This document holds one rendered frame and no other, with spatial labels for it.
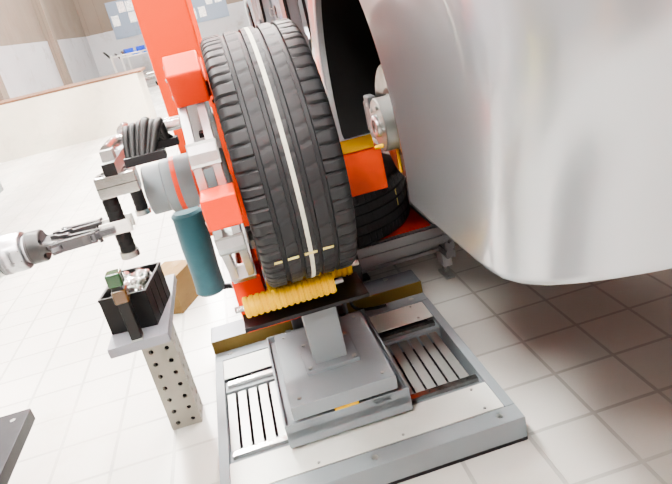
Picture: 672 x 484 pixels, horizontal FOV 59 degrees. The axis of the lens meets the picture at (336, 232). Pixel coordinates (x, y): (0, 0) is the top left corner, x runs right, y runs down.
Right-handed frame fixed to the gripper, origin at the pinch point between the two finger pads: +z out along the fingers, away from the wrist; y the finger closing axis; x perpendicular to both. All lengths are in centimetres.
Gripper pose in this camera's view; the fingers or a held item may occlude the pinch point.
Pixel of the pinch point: (118, 224)
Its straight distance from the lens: 146.6
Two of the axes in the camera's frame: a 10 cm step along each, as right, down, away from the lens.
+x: -2.1, -9.1, -3.6
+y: 2.1, 3.2, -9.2
